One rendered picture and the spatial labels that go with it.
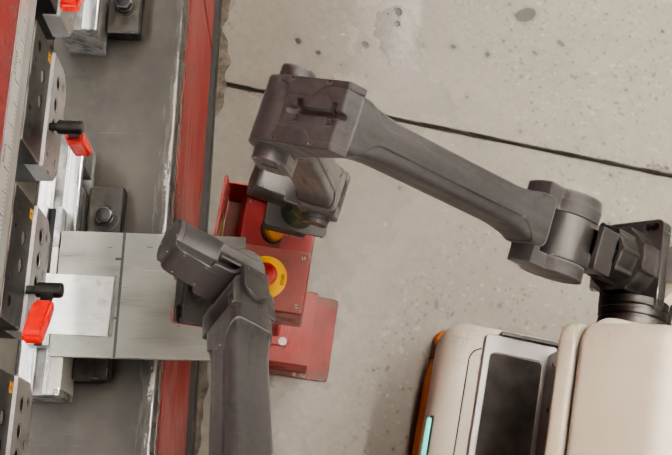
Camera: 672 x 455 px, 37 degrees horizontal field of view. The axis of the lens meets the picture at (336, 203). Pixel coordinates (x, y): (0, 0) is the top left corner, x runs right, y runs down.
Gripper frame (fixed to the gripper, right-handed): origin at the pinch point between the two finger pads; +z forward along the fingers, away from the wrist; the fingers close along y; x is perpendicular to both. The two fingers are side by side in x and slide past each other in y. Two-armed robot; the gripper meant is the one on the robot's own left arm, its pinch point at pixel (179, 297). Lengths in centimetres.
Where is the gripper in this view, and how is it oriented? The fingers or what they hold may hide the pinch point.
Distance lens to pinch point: 141.0
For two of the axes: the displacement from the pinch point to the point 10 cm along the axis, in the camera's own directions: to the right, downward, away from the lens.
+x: 8.4, 1.9, 5.0
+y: -0.4, 9.5, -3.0
